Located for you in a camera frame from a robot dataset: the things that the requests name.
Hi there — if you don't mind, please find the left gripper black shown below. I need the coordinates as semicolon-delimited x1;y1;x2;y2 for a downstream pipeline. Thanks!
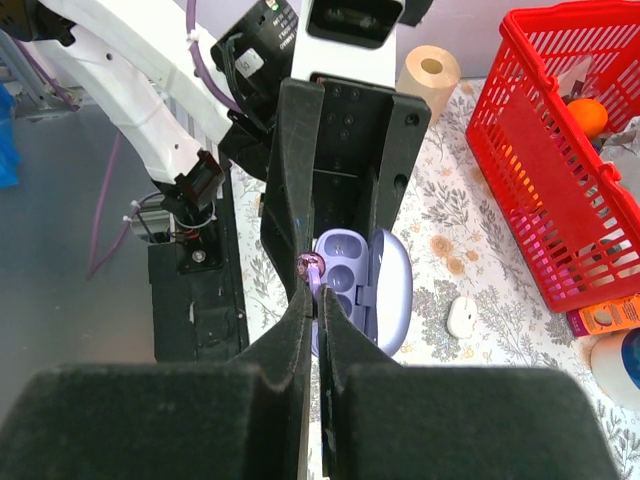
260;78;431;299

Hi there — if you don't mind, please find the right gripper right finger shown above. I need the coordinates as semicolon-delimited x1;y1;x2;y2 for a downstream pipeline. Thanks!
318;288;618;479

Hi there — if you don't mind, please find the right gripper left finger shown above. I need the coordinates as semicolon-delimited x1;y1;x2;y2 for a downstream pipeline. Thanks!
1;288;312;479

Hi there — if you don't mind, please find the purple earbud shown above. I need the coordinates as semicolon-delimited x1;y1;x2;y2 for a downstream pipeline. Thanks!
296;252;326;301

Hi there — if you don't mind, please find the lavender earbud charging case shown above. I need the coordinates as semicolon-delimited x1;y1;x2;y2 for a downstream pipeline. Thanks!
314;228;413;356

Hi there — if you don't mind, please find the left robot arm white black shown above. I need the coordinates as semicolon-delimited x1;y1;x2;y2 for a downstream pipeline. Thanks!
1;1;431;295

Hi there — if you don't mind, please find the beige paper roll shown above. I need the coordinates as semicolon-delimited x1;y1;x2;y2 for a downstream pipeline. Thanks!
396;45;461;127

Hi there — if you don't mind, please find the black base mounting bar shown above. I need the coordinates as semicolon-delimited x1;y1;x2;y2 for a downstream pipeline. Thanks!
148;180;249;362

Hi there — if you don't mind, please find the floral patterned table mat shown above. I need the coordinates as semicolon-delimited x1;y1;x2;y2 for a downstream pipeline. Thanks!
229;79;640;480

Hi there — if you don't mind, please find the red plastic shopping basket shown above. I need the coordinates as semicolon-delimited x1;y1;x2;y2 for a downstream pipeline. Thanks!
466;1;639;313

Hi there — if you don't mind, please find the white blue lidded tub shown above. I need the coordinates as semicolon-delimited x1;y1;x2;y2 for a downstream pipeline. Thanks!
590;328;639;412

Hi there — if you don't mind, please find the orange fruit in basket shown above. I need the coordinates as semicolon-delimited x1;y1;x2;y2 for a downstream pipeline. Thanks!
567;98;609;139

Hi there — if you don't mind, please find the orange purple carton box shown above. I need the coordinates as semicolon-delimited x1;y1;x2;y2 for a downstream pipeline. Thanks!
567;294;639;337

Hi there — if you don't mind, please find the grey crumpled bag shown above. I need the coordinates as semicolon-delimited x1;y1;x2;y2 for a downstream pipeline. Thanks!
600;128;639;190

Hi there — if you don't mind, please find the blue storage bin background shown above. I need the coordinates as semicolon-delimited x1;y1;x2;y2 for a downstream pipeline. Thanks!
0;85;21;188

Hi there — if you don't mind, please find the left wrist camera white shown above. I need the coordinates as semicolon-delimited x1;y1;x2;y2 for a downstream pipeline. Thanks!
291;1;405;89

